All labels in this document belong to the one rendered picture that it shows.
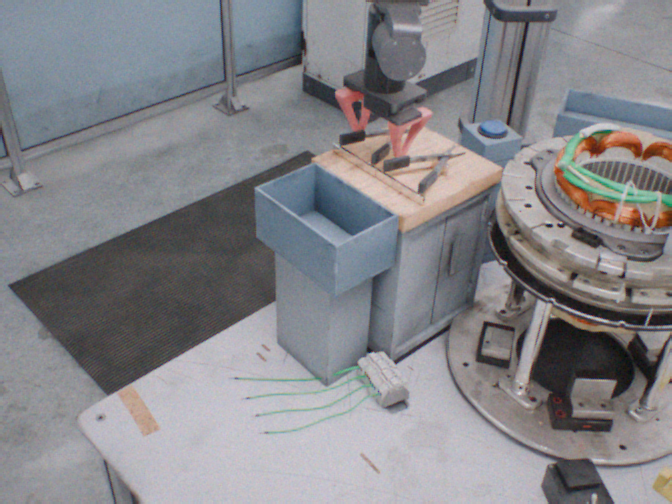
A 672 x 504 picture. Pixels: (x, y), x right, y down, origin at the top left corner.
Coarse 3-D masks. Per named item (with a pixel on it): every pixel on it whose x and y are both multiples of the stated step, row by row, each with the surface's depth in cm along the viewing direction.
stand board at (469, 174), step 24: (360, 144) 112; (432, 144) 113; (456, 144) 113; (336, 168) 107; (408, 168) 107; (456, 168) 108; (480, 168) 108; (384, 192) 102; (432, 192) 103; (456, 192) 103; (408, 216) 98; (432, 216) 102
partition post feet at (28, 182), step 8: (216, 104) 345; (232, 104) 341; (240, 104) 344; (224, 112) 341; (232, 112) 341; (24, 176) 286; (32, 176) 294; (8, 184) 289; (24, 184) 286; (32, 184) 289; (40, 184) 290; (16, 192) 285; (24, 192) 286
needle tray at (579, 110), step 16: (576, 96) 130; (592, 96) 129; (608, 96) 128; (560, 112) 123; (576, 112) 131; (592, 112) 130; (608, 112) 129; (624, 112) 128; (640, 112) 127; (656, 112) 126; (560, 128) 123; (576, 128) 122; (640, 128) 128; (656, 128) 128
